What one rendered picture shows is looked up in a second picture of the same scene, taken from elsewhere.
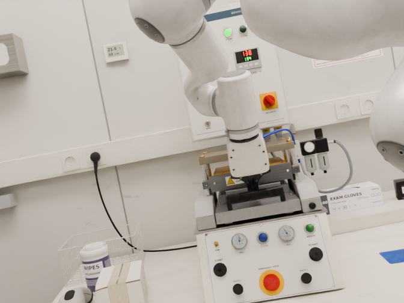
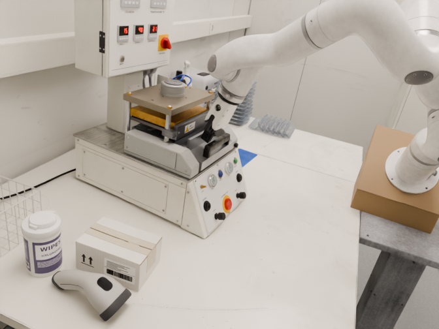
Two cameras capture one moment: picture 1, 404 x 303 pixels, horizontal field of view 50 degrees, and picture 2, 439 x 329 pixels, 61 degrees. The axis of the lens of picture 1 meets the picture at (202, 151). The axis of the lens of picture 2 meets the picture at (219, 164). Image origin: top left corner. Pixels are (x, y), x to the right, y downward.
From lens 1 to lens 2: 122 cm
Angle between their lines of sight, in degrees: 72
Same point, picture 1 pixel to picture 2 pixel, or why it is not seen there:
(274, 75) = (170, 18)
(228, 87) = not seen: hidden behind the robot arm
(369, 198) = not seen: hidden behind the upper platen
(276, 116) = (164, 58)
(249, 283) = (219, 209)
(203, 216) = (194, 166)
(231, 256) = (209, 193)
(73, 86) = not seen: outside the picture
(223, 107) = (244, 78)
